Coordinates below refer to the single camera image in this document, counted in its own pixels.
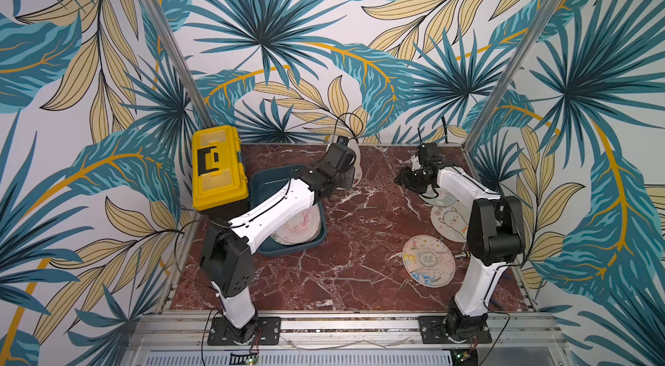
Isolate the cream blue doodle coaster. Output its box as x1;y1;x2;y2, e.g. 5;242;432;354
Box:
402;234;456;288

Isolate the aluminium front rail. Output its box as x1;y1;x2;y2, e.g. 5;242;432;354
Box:
128;311;568;352

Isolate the floral rose coaster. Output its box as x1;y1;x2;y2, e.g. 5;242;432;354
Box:
336;145;362;190

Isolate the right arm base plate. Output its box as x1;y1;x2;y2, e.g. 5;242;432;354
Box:
417;312;493;345

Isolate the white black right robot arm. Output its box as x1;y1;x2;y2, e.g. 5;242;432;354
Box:
395;143;526;343

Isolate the silver aluminium corner post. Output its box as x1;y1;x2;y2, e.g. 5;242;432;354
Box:
462;0;562;154

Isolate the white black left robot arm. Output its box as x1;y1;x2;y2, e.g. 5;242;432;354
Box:
200;136;356;342

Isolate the cream cat flower coaster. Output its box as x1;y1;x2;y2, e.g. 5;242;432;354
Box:
431;203;470;243

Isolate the pink unicorn ring coaster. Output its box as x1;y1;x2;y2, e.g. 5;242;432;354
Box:
270;207;321;246

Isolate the yellow plastic toolbox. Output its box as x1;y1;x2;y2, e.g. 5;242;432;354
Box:
192;125;249;222

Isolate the silver aluminium left post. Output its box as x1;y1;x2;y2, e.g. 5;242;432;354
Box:
140;0;215;128

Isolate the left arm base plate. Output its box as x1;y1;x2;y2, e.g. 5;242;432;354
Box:
207;316;282;346

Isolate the teal plastic storage box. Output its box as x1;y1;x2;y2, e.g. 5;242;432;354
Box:
249;165;327;257

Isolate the green bunny coaster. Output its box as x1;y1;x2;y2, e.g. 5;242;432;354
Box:
419;186;457;207

